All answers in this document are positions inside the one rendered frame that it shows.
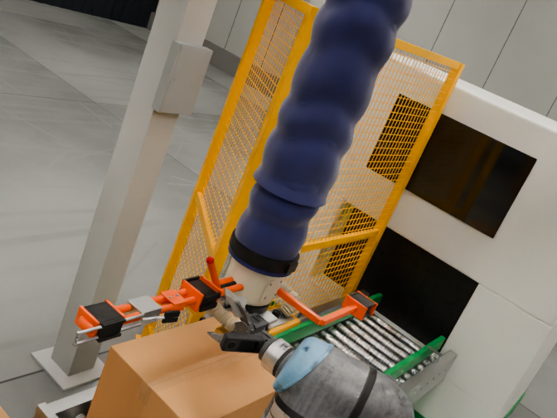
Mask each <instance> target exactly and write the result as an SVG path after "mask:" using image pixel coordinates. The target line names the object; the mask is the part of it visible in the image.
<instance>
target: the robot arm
mask: <svg viewBox="0 0 557 418"><path fill-rule="evenodd" d="M225 297H226V298H227V299H228V302H229V304H230V306H231V308H232V313H233V315H234V316H235V317H237V318H240V320H241V321H239V322H235V328H234V331H232V332H231V333H224V334H222V333H215V332H207V334H208V335H209V336H211V337H212V338H213V339H214V340H216V341H217V342H218V343H220V348H221V350H222V351H226V352H248V353H258V354H259V360H261V366H262V367H263V368H264V369H265V370H267V371H268V372H269V373H271V374H272V375H273V376H274V377H276V379H275V381H274V384H273V389H274V390H275V393H274V395H273V397H272V399H271V401H270V403H269V405H268V406H267V407H266V408H265V410H264V414H263V416H262V418H414V409H413V407H412V404H411V402H410V400H409V398H408V397H407V396H406V394H405V393H404V392H403V390H402V389H401V388H400V387H399V386H398V385H397V384H396V383H395V382H394V381H392V380H391V379H390V378H389V377H388V376H386V375H385V374H384V373H382V372H380V371H378V370H376V369H374V368H372V367H370V366H368V365H367V364H365V363H363V362H361V361H360V360H358V359H356V358H354V357H352V356H351V355H349V354H347V353H345V352H343V351H342V350H340V349H338V348H335V347H334V345H333V344H331V343H326V342H324V341H322V340H321V339H319V338H315V337H309V338H306V339H304V340H303V341H302V342H301V343H300V345H299V346H298V347H297V349H295V348H294V347H292V346H291V345H290V344H289V343H287V342H286V341H284V340H283V339H282V338H275V337H274V336H273V335H271V334H270V333H269V332H268V329H269V328H268V326H269V322H268V321H267V320H265V319H264V318H262V317H261V316H260V315H259V314H257V313H252V314H249V313H248V311H247V310H246V309H245V305H246V304H247V299H246V297H245V296H237V295H234V293H233V292H232V291H230V290H229V289H227V288H225ZM264 328H265V329H264Z"/></svg>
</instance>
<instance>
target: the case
mask: <svg viewBox="0 0 557 418"><path fill-rule="evenodd" d="M220 326H222V324H220V322H218V320H216V319H215V318H214V317H212V318H207V319H204V320H201V321H198V322H194V323H189V324H187V325H183V326H180V327H177V328H172V329H168V330H166V331H162V332H160V333H155V334H151V335H148V336H145V337H142V338H137V339H134V340H130V341H127V342H124V343H119V344H116V345H113V346H111V347H110V350H109V354H108V356H107V358H106V361H105V364H104V368H103V371H102V373H101V376H100V379H99V383H98V385H97V387H96V390H95V393H94V397H93V400H92V402H91V405H90V409H89V411H88V414H87V416H86V418H262V416H263V414H264V410H265V408H266V407H267V406H268V405H269V403H270V401H271V399H272V397H273V395H274V393H275V390H274V389H273V384H274V381H275V379H276V377H274V376H273V375H272V374H271V373H269V372H268V371H267V370H265V369H264V368H263V367H262V366H261V360H259V354H258V353H248V352H226V351H222V350H221V348H220V343H218V342H217V341H216V340H214V339H213V338H212V337H211V336H209V335H208V334H207V332H215V330H216V328H217V327H220Z"/></svg>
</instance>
